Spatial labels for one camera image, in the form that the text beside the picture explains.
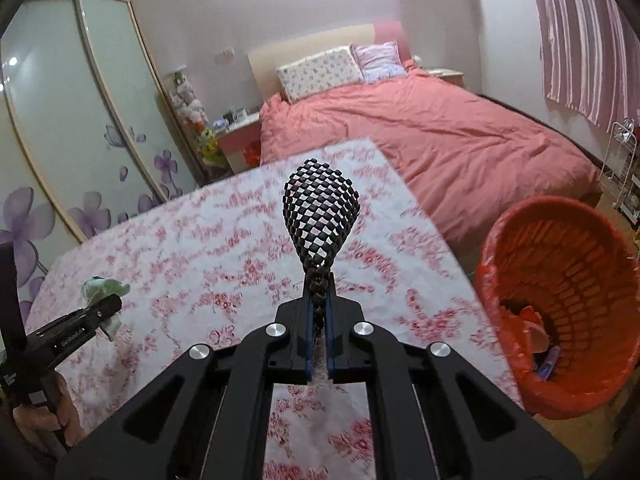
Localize orange laundry basket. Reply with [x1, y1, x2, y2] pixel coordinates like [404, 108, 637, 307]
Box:
[474, 196, 640, 421]

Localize floral wardrobe doors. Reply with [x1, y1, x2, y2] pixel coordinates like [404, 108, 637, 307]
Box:
[0, 0, 198, 291]

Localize pink floral tablecloth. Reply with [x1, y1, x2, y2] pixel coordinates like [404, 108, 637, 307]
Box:
[25, 137, 523, 480]

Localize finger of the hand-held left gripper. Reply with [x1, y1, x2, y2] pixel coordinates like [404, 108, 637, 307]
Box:
[24, 294, 124, 367]

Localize pink striped pillow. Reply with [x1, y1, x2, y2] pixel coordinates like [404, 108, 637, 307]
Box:
[351, 41, 407, 83]

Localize pink striped curtain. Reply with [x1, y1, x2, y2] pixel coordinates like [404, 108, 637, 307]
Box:
[525, 0, 640, 128]

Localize white wire rack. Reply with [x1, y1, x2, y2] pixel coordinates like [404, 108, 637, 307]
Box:
[597, 117, 640, 231]

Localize cream and pink headboard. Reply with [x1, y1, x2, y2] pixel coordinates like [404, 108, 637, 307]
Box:
[247, 21, 413, 111]

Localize bed with coral duvet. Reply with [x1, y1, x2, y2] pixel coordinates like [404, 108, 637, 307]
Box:
[259, 57, 601, 261]

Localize white floral pillow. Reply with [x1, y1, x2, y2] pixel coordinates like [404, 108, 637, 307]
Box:
[276, 46, 365, 103]

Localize orange cup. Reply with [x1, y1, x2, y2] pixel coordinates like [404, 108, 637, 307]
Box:
[500, 304, 548, 356]

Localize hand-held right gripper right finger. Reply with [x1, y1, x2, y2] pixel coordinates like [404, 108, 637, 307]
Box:
[325, 297, 583, 480]

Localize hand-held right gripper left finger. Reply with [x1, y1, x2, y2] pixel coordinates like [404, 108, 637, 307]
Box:
[54, 296, 316, 480]

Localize person's left hand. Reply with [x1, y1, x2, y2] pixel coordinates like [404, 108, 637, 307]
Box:
[12, 372, 81, 448]

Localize light green tissue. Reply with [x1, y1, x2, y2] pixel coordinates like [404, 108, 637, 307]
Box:
[81, 276, 132, 343]

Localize black checkered mesh bag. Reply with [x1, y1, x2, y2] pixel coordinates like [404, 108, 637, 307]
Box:
[281, 159, 362, 333]

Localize pink white nightstand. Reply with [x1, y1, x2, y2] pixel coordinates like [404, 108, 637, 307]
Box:
[215, 112, 263, 173]
[417, 67, 465, 88]

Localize plush toy column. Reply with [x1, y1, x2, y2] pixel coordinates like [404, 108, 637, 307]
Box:
[167, 70, 228, 171]

